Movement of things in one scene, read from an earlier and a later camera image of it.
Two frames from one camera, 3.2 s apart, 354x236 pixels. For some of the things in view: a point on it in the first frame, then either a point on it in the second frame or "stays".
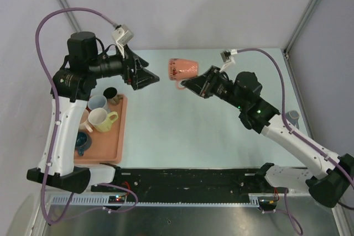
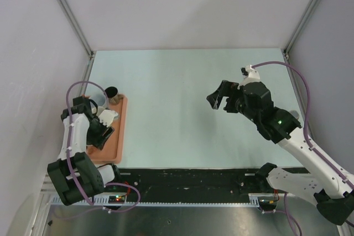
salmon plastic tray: [108, 147] stays
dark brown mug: [111, 94] stays
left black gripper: [142, 77] → [98, 140]
